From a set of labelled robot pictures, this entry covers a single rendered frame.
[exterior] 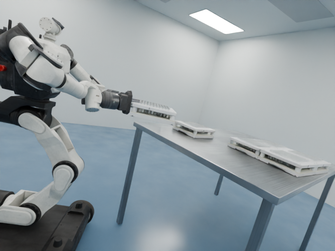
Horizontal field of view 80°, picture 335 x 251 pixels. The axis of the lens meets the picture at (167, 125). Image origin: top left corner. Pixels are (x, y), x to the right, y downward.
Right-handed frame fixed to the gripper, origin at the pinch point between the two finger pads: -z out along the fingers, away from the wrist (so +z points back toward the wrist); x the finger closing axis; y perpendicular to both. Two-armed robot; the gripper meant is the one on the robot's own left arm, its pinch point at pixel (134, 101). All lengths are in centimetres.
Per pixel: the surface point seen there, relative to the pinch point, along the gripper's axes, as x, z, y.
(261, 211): 29, -69, 46
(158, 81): -27, 29, -403
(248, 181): 19, -62, 41
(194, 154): 19.0, -40.7, 18.2
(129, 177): 63, -2, -28
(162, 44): -117, 38, -396
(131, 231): 107, -12, -22
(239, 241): 109, -109, -43
